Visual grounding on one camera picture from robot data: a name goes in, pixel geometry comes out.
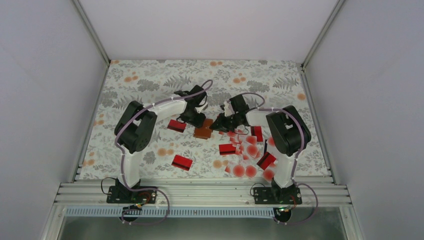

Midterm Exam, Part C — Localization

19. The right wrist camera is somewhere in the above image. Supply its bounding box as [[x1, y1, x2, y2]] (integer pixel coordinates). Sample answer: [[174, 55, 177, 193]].
[[220, 101, 234, 117]]

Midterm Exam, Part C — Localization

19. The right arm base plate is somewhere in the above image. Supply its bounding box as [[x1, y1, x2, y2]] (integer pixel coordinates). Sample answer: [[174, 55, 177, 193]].
[[252, 186, 303, 205]]

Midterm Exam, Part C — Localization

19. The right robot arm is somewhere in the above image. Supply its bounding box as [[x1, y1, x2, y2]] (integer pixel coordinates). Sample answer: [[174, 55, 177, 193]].
[[210, 94, 312, 204]]

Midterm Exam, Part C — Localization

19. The red card centre pile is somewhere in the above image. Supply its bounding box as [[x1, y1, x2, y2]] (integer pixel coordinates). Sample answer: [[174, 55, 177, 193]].
[[218, 143, 237, 156]]

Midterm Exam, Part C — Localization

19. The white card red circle bottom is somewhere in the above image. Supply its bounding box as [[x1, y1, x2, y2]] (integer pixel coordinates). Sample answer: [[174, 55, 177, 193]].
[[244, 165, 258, 179]]

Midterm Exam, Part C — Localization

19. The red card black stripe pile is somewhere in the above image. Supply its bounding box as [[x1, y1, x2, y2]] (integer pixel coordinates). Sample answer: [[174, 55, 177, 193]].
[[250, 126, 264, 142]]

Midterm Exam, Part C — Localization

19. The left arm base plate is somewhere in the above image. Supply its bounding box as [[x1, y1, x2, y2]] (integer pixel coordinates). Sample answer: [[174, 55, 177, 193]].
[[106, 186, 158, 204]]

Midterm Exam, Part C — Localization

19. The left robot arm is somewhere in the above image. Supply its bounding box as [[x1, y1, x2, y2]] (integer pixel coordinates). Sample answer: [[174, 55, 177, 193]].
[[114, 85, 211, 203]]

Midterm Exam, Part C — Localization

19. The red card lower left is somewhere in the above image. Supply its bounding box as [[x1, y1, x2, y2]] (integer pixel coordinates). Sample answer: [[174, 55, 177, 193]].
[[171, 155, 193, 171]]

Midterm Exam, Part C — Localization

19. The red card lower right pile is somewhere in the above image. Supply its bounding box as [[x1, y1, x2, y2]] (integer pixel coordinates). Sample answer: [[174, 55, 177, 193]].
[[256, 151, 277, 170]]

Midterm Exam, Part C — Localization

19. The red card upper left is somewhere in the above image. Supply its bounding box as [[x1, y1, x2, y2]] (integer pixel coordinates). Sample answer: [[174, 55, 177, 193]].
[[167, 119, 187, 133]]

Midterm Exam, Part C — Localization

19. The aluminium rail frame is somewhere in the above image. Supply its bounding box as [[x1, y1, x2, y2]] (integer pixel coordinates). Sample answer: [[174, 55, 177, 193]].
[[54, 179, 352, 207]]

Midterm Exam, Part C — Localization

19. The brown leather card holder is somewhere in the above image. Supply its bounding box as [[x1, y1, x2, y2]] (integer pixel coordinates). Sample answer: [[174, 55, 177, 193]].
[[193, 118, 214, 140]]

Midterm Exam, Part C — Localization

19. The floral patterned table mat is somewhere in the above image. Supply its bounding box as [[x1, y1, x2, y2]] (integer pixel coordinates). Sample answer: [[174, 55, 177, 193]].
[[80, 60, 328, 180]]

